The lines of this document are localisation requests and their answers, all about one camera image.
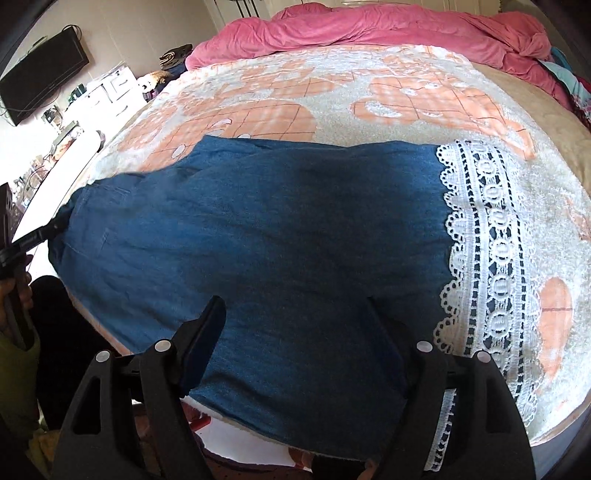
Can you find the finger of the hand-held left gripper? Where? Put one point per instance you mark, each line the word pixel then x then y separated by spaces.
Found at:
pixel 39 236

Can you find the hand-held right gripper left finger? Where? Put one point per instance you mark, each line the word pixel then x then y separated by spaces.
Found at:
pixel 202 344

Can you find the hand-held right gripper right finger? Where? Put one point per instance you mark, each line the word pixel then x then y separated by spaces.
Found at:
pixel 434 369

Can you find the blue denim jeans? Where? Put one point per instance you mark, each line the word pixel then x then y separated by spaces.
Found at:
pixel 277 230

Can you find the person's left forearm green sleeve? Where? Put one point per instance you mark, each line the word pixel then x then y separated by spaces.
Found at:
pixel 16 383

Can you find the person's left hand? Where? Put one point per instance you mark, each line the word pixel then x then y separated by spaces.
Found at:
pixel 5 307

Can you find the white table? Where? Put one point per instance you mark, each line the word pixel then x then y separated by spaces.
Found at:
pixel 60 180

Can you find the person's dark clothed leg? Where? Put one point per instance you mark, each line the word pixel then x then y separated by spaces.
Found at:
pixel 69 350

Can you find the black flat television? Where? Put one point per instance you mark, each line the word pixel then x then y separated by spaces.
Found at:
pixel 41 78

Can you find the white drawer cabinet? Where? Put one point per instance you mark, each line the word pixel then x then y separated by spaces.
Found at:
pixel 113 92

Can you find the plush toy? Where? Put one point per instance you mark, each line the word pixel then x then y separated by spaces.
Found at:
pixel 150 83

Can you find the dark folded clothes pile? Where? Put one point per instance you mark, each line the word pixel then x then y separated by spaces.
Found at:
pixel 176 56

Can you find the white and orange printed blanket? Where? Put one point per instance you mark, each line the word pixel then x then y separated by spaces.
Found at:
pixel 323 92

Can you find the beige bed sheet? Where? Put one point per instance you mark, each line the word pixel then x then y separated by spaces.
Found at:
pixel 531 106

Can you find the floral colourful cloth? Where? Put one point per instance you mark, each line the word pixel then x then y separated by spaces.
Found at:
pixel 570 83

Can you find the pink duvet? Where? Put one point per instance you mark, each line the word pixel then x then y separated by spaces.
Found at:
pixel 369 32

